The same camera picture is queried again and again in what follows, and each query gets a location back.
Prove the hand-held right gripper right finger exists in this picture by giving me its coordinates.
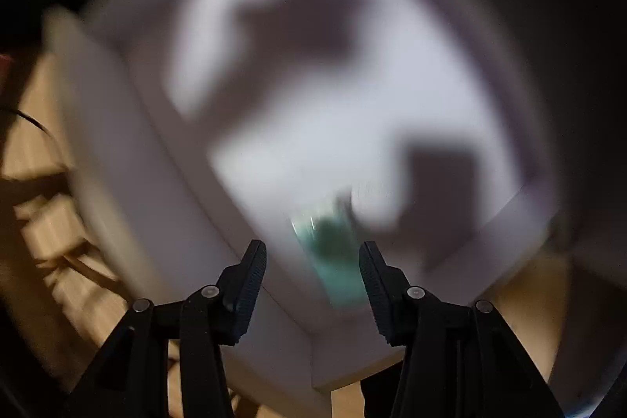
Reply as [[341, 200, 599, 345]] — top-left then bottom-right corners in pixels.
[[359, 240, 566, 418]]

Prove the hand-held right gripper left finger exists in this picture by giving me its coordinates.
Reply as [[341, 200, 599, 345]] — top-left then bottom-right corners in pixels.
[[63, 239, 268, 418]]

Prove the teal cloth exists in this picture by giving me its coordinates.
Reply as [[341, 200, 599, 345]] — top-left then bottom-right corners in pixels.
[[289, 190, 368, 308]]

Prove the white storage box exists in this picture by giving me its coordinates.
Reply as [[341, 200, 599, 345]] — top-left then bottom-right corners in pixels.
[[44, 0, 559, 394]]

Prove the black cable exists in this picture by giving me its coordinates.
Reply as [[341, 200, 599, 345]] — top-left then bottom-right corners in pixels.
[[0, 105, 54, 139]]

